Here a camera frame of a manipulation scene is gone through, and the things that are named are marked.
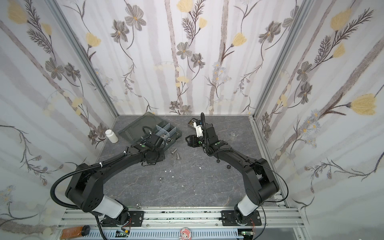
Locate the green compartment organizer box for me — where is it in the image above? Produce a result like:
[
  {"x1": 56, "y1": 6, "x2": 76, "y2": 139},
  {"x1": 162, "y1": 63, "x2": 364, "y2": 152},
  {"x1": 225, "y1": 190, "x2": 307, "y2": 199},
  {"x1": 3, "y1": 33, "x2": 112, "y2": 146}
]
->
[{"x1": 118, "y1": 112, "x2": 182, "y2": 150}]

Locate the white plastic bottle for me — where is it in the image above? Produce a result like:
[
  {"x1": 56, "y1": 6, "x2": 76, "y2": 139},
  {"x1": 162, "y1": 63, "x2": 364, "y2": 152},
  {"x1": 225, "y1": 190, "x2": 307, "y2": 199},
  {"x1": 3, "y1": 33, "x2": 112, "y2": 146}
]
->
[{"x1": 105, "y1": 129, "x2": 119, "y2": 144}]

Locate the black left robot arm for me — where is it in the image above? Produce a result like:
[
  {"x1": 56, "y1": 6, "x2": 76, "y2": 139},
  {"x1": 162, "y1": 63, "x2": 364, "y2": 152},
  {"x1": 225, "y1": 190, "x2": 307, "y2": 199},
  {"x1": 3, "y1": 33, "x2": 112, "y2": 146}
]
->
[{"x1": 50, "y1": 133, "x2": 166, "y2": 227}]

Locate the clear plastic measuring beaker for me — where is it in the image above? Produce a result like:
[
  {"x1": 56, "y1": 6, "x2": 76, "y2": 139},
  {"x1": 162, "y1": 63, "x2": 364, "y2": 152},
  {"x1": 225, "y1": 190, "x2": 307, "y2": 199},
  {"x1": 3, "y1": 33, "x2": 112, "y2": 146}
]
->
[{"x1": 230, "y1": 132, "x2": 238, "y2": 141}]

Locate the orange object on rail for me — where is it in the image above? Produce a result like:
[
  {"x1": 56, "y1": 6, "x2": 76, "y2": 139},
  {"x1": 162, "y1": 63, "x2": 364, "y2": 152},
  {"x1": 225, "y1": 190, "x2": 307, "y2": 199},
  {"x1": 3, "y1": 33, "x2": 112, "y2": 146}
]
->
[{"x1": 60, "y1": 225, "x2": 91, "y2": 240}]

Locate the pink figurine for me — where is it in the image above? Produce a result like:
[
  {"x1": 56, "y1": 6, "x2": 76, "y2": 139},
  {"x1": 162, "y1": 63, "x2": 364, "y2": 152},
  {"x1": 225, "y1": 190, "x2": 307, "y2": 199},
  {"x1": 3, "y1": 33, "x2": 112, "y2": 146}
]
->
[{"x1": 179, "y1": 228, "x2": 192, "y2": 240}]

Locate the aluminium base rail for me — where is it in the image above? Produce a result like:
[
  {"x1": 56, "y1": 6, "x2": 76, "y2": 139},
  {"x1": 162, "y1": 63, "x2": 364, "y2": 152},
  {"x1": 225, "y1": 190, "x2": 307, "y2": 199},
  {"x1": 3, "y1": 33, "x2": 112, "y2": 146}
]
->
[{"x1": 56, "y1": 206, "x2": 307, "y2": 240}]

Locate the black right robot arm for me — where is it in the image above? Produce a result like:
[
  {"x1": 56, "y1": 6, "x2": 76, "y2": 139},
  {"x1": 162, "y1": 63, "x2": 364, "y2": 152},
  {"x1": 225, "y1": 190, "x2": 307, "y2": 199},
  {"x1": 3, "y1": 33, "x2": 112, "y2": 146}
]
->
[{"x1": 186, "y1": 113, "x2": 280, "y2": 225}]

